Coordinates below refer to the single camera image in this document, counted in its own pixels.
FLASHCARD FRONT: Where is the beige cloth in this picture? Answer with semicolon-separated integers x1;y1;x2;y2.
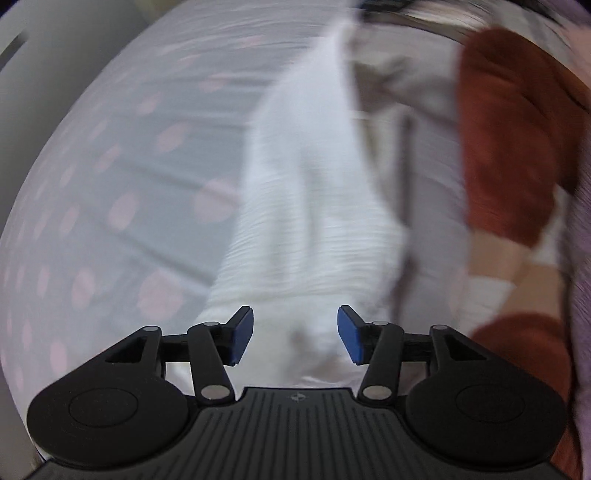
348;28;472;324

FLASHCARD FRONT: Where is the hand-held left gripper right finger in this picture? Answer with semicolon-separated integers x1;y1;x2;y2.
337;305;499;404

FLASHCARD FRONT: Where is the white crinkled garment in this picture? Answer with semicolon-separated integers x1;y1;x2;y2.
194;18;416;389

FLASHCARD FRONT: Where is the person's right forearm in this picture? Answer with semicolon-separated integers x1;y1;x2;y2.
561;185;591;480

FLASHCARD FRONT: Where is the rust brown garment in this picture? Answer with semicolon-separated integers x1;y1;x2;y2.
456;27;591;480

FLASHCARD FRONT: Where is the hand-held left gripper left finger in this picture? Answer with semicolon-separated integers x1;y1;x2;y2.
90;305;254;403

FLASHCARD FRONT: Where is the grey panel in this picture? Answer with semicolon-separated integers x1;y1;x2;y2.
0;0;158;195

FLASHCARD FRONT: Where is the grey pink-dotted bedsheet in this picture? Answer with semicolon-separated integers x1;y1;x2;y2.
0;9;352;416

